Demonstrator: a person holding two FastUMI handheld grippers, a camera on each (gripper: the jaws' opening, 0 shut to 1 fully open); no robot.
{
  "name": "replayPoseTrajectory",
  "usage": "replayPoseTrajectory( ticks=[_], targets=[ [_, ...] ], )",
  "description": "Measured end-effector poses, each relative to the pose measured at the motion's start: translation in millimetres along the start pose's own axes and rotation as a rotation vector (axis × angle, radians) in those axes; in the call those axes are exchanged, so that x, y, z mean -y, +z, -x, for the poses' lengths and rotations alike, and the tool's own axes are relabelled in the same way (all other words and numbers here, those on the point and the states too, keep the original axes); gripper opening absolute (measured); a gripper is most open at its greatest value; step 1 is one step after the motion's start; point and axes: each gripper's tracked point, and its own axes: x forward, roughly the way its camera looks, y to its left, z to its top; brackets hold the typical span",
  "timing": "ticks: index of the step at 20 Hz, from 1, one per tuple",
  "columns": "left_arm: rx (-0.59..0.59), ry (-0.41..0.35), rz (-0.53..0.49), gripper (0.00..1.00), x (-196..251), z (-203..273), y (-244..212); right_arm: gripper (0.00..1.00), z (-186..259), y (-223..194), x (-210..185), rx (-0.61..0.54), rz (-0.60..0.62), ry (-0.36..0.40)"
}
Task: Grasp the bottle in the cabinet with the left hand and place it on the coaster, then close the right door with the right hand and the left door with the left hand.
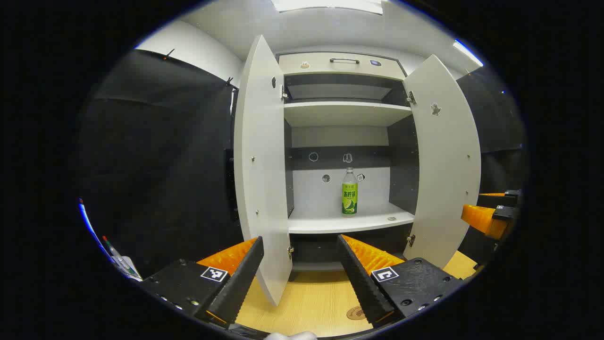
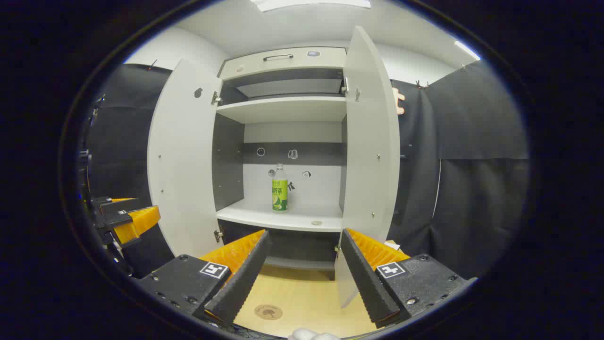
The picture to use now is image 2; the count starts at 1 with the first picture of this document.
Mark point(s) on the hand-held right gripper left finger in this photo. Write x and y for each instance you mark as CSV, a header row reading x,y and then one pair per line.
x,y
245,278

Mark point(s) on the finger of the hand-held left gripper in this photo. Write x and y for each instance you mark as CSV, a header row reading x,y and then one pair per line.
x,y
118,206
141,222

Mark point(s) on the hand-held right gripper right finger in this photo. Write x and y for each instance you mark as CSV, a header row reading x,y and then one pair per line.
x,y
365,283

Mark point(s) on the round brown coaster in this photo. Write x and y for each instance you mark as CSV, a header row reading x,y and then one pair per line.
x,y
268,312

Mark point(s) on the white cabinet door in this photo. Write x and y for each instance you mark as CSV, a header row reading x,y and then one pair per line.
x,y
184,165
370,141

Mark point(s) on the green label clear bottle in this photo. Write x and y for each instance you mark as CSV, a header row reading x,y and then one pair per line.
x,y
279,193

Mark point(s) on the black backdrop cloth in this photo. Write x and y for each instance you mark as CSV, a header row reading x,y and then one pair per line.
x,y
472,189

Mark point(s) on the narrow ceiling light strip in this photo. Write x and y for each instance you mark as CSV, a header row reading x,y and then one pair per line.
x,y
467,50

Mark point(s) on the long ceiling light panel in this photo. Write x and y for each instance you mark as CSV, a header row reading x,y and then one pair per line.
x,y
311,4

